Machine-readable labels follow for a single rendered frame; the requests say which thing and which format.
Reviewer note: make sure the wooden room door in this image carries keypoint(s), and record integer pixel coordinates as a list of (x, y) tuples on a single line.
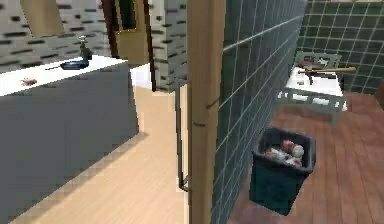
[(204, 110)]

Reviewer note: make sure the dark framed wooden door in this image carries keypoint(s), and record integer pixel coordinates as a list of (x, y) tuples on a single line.
[(131, 33)]

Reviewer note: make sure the dark grey waste bin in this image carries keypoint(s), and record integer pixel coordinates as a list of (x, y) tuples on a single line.
[(281, 173)]

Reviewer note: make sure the dark grey bottle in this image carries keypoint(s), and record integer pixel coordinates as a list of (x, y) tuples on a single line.
[(85, 50)]

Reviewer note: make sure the grey kitchen counter white top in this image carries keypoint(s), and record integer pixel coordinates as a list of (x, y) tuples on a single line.
[(66, 126)]

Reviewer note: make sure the white grey framed bed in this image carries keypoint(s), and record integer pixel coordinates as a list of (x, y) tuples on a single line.
[(316, 86)]

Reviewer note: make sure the wooden baseball bat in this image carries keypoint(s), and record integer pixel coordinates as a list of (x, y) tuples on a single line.
[(328, 70)]

